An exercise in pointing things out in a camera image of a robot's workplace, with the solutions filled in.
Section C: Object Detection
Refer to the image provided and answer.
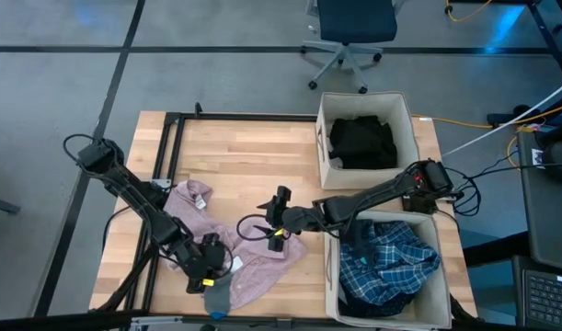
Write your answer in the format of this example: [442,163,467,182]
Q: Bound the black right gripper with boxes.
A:
[251,185,326,253]

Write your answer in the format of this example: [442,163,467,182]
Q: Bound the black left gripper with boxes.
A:
[181,232,234,295]

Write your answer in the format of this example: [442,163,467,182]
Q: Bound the grey sock with teal toe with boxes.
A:
[202,273,234,321]

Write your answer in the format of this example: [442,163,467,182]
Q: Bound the pink shirt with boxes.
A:
[163,178,309,312]

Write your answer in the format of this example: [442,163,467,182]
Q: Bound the black garment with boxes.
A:
[328,114,399,170]

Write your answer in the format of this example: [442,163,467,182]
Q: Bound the blue plaid shirt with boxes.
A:
[338,220,442,307]

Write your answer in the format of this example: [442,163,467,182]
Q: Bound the black rig crossbar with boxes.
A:
[0,310,327,331]

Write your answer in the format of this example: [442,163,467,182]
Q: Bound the beige fabric storage bin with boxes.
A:
[323,210,453,331]
[315,90,420,191]

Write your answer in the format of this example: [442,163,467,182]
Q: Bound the grey furniture foot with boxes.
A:
[0,194,22,215]

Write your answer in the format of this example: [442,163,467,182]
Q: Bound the office chair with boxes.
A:
[300,0,399,96]

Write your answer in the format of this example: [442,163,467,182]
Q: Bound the black floor power strip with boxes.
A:
[486,104,530,130]

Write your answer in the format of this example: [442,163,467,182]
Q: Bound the black side desk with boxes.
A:
[514,131,562,258]

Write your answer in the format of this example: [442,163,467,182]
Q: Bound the black laptop keyboard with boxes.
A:
[512,255,562,331]

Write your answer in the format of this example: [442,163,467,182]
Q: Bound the black curved object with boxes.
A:
[535,120,562,181]

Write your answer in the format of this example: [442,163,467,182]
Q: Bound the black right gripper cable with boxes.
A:
[236,212,281,244]

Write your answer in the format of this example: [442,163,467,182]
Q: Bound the black table edge cable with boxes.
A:
[101,205,130,253]

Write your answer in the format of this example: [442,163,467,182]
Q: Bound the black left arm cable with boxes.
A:
[63,133,97,162]

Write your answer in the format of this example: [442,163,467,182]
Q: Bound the black cable bundle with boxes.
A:
[445,163,483,217]

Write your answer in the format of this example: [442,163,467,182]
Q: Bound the yellow cable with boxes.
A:
[444,0,493,23]
[411,99,562,160]

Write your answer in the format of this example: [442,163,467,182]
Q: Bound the white cable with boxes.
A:
[442,77,562,157]

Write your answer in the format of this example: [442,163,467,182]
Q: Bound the black desk leg frame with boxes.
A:
[526,0,562,82]

